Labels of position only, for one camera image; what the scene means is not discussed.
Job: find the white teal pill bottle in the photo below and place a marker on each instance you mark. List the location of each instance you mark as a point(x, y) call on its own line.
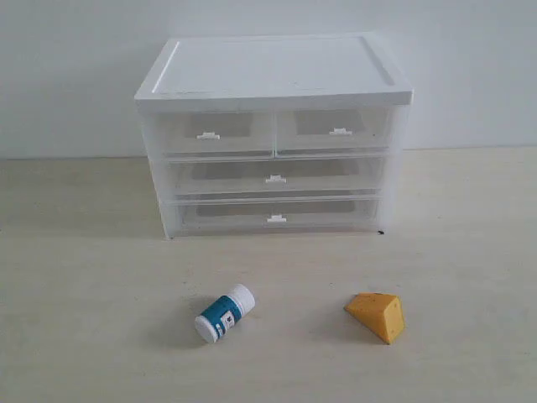
point(224, 313)

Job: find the yellow cheese wedge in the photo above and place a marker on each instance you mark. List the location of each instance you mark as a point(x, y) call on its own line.
point(382, 314)

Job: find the clear bottom wide drawer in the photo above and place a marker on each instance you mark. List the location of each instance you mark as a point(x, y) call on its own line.
point(257, 215)

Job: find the clear wide drawer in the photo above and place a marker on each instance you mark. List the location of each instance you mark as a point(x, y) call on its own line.
point(257, 215)
point(278, 175)

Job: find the clear middle wide drawer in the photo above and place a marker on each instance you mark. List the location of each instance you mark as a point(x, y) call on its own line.
point(278, 175)

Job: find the white plastic drawer cabinet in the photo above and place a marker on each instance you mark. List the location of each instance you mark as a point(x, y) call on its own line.
point(272, 74)

